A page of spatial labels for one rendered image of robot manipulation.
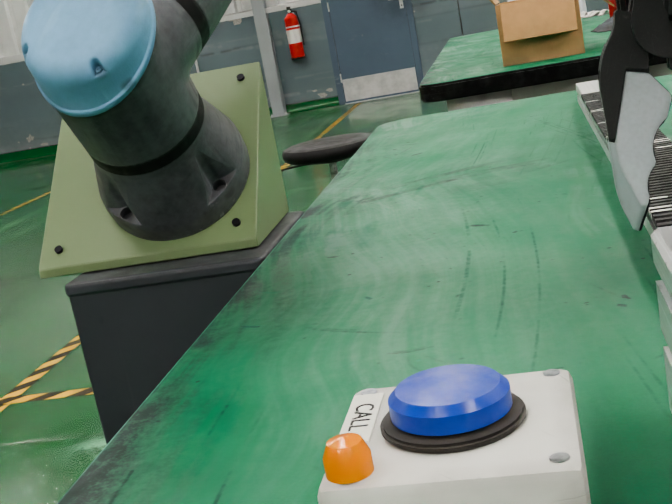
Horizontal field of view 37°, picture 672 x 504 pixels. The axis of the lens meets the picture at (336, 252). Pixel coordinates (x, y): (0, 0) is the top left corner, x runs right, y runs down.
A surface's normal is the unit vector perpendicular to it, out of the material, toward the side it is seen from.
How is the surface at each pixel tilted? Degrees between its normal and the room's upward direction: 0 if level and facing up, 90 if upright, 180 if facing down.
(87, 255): 44
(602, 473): 0
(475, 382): 3
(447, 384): 3
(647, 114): 90
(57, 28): 51
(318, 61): 90
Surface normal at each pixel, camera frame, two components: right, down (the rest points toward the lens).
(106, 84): 0.29, 0.75
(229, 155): 0.84, -0.07
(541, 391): -0.18, -0.96
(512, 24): -0.24, -0.11
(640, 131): -0.17, 0.26
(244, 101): -0.22, -0.51
